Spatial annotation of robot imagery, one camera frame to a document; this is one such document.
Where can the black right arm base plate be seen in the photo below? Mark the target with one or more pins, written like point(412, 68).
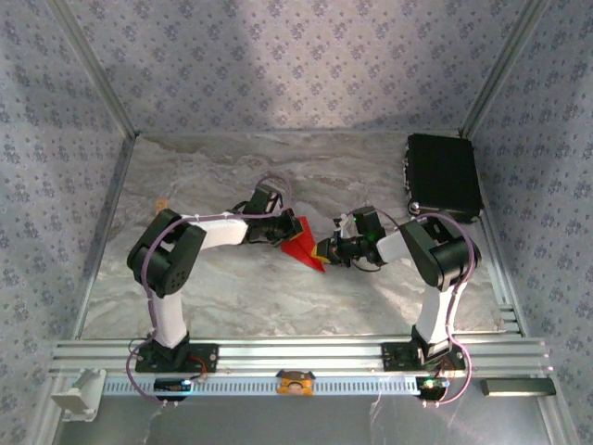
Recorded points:
point(398, 357)

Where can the white plastic bracket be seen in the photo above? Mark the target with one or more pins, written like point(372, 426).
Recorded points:
point(76, 394)

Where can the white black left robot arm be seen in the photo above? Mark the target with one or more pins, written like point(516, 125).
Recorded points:
point(167, 264)

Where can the small circuit board with LED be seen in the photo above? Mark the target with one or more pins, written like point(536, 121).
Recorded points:
point(431, 385)
point(171, 385)

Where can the red paper sheet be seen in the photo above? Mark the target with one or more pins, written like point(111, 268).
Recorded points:
point(301, 248)

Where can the black hard case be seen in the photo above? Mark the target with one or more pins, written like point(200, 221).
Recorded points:
point(442, 176)

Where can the black flat bar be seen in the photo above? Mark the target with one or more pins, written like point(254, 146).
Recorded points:
point(516, 387)

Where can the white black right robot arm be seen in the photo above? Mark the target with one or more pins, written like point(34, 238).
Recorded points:
point(445, 259)

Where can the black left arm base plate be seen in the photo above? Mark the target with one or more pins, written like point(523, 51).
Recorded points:
point(206, 359)

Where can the small orange tag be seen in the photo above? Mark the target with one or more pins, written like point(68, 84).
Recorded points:
point(160, 205)

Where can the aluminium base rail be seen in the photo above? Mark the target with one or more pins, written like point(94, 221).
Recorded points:
point(301, 354)

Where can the aluminium frame post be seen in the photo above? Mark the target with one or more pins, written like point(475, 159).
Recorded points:
point(505, 69)
point(92, 69)

